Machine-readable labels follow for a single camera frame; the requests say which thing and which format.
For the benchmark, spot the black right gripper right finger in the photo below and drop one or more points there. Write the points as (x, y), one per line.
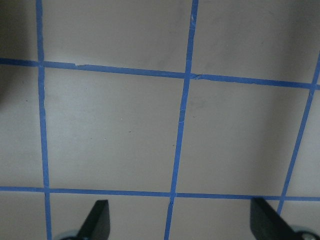
(266, 224)

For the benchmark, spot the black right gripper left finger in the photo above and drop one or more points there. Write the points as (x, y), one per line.
(97, 225)

